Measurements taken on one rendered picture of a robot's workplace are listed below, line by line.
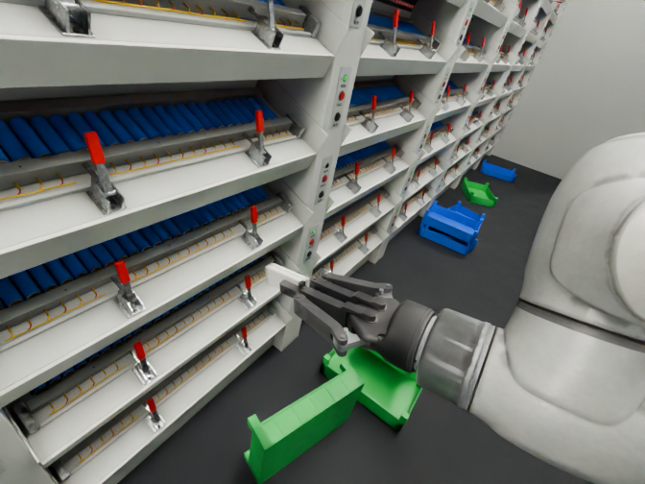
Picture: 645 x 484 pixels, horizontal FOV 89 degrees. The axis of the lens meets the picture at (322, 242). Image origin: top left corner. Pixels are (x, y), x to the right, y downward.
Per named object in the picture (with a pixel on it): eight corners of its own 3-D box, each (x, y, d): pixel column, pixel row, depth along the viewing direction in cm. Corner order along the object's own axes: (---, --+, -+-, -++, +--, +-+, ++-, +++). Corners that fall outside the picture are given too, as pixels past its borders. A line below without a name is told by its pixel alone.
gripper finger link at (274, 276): (306, 298, 46) (303, 301, 45) (269, 280, 49) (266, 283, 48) (306, 279, 44) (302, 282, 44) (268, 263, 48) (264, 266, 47)
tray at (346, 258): (377, 246, 158) (394, 229, 149) (298, 314, 114) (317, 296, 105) (348, 216, 161) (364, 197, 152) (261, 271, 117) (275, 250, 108)
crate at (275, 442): (347, 420, 98) (331, 398, 103) (365, 382, 87) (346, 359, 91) (257, 486, 81) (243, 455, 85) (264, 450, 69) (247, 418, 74)
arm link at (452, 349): (480, 369, 39) (431, 347, 42) (501, 309, 35) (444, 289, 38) (459, 429, 32) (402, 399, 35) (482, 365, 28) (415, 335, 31)
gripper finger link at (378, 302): (382, 307, 39) (388, 301, 40) (308, 275, 44) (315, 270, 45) (379, 331, 41) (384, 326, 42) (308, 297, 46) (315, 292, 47)
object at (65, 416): (288, 287, 97) (308, 263, 87) (44, 469, 53) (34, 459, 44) (244, 237, 100) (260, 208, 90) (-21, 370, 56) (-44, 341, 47)
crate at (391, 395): (422, 385, 112) (431, 372, 108) (398, 433, 98) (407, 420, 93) (349, 335, 124) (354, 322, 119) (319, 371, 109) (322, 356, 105)
